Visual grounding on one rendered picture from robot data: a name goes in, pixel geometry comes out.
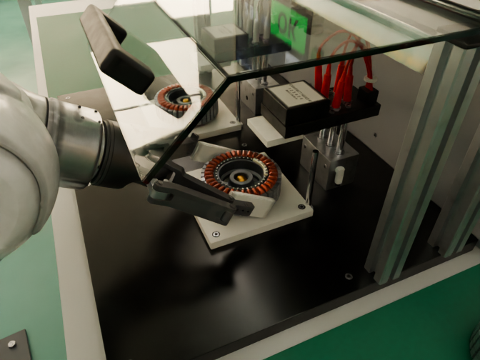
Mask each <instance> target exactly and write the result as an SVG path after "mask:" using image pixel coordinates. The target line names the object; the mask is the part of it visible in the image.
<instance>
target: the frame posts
mask: <svg viewBox="0 0 480 360"><path fill-rule="evenodd" d="M479 80H480V34H477V35H473V36H467V37H463V38H459V39H452V40H448V41H441V42H437V43H434V45H433V47H432V50H431V54H430V57H429V60H428V64H427V66H426V70H425V72H424V77H423V79H422V82H421V86H420V89H419V92H418V96H417V98H416V102H415V104H414V109H413V111H412V114H411V118H410V121H409V125H408V128H407V130H406V134H405V137H404V141H403V144H402V146H401V151H400V153H399V157H398V160H397V163H396V166H395V169H394V173H393V176H392V178H391V183H390V185H389V189H388V192H387V195H386V198H385V201H384V205H383V208H382V210H381V215H380V217H379V221H378V224H377V227H376V231H375V233H374V237H373V240H372V243H371V247H370V249H369V253H368V256H367V259H366V263H365V265H364V268H365V269H366V270H367V271H368V272H369V273H371V272H373V271H375V275H374V280H375V281H376V282H377V283H378V284H379V285H382V284H385V283H386V282H387V281H388V279H389V277H390V278H391V279H392V280H394V279H396V278H399V276H400V273H401V270H402V269H403V266H404V263H405V261H406V258H407V256H408V254H409V251H410V249H411V246H412V244H413V242H414V239H415V237H416V234H417V231H418V230H419V227H420V225H421V222H422V219H423V217H424V214H425V213H426V210H427V207H428V205H429V202H430V200H431V198H432V195H433V193H434V190H435V188H436V185H437V183H438V181H439V178H440V176H441V173H442V171H443V168H444V166H445V163H446V160H447V159H448V156H449V153H450V151H451V148H452V146H453V144H454V141H455V139H456V136H457V134H458V132H459V129H460V127H461V124H462V121H463V120H464V117H465V115H466V112H467V109H468V107H469V104H470V102H471V100H472V97H473V95H474V92H475V90H476V87H477V85H478V83H479ZM479 217H480V123H479V126H478V128H477V130H476V133H475V134H474V137H473V139H472V141H471V144H470V146H469V149H468V151H467V153H466V156H465V157H464V160H463V162H462V164H461V167H460V169H459V171H458V174H457V175H456V178H455V180H454V182H453V185H452V187H451V189H450V192H449V194H448V196H447V198H446V201H445V202H444V205H443V207H442V209H441V212H440V214H439V217H438V219H437V220H436V223H435V225H434V228H433V230H432V232H431V235H430V237H429V239H428V243H429V244H430V245H431V246H432V247H435V246H438V247H439V250H438V252H439V253H440V254H441V255H442V256H443V257H444V258H446V257H448V256H451V255H452V253H453V251H454V252H455V253H458V252H460V251H462V249H463V247H464V245H465V243H466V242H467V240H468V238H469V236H470V234H471V232H472V231H473V229H474V227H475V225H476V223H477V221H478V220H479Z"/></svg>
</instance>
